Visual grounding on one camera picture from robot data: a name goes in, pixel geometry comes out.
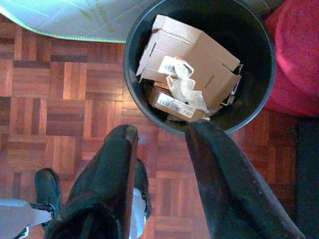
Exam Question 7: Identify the red cushion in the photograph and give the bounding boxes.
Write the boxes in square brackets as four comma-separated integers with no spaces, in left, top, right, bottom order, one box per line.
[264,0,319,118]

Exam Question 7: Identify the small cardboard box barcode label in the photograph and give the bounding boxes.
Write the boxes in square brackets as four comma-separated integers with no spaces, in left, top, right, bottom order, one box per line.
[148,87,206,122]

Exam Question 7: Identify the black round bin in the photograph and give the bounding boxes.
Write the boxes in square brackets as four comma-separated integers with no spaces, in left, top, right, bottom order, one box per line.
[123,0,277,136]

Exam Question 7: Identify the large brown cardboard box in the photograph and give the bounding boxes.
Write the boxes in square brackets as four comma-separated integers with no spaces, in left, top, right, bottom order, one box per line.
[136,14,242,109]

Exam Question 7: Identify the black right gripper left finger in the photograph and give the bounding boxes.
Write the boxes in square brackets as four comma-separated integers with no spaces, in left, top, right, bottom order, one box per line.
[44,124,139,239]

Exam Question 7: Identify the white barcode label packet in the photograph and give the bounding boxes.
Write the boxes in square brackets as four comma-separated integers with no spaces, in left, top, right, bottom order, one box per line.
[158,56,195,77]

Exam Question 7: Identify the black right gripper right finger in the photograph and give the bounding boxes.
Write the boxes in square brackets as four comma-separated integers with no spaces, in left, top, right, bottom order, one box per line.
[184,120,306,239]

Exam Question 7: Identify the crumpled white paper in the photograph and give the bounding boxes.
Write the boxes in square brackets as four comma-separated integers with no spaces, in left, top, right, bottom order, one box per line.
[165,62,209,112]

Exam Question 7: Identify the silver robot right leg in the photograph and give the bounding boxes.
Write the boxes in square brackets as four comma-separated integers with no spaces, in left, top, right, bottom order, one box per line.
[129,159,153,239]

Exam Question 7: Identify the dark furniture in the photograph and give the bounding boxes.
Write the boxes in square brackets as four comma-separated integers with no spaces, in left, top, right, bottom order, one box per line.
[296,119,319,239]

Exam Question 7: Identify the pale green mat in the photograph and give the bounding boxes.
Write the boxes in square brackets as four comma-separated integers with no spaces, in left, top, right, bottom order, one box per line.
[0,0,155,44]

